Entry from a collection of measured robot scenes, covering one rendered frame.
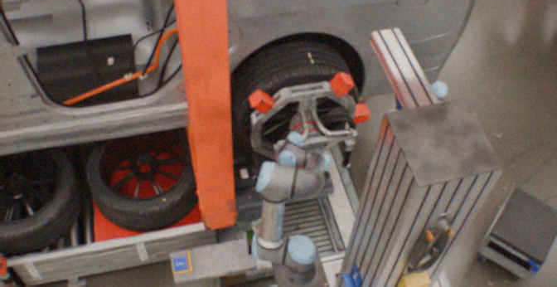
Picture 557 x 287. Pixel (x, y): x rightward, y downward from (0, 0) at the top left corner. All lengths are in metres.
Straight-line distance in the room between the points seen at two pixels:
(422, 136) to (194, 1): 0.84
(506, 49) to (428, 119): 3.54
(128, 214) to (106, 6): 1.26
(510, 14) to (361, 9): 2.79
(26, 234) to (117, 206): 0.50
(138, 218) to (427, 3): 1.88
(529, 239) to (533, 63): 1.92
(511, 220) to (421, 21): 1.31
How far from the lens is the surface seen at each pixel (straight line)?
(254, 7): 2.69
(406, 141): 1.58
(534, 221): 3.71
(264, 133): 3.19
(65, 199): 3.37
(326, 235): 3.65
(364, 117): 3.15
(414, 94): 1.69
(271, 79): 2.89
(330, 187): 3.70
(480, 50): 5.05
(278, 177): 2.16
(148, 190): 3.57
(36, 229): 3.33
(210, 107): 2.31
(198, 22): 2.00
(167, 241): 3.31
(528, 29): 5.43
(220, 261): 3.10
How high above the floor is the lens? 3.24
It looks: 52 degrees down
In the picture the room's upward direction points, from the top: 4 degrees clockwise
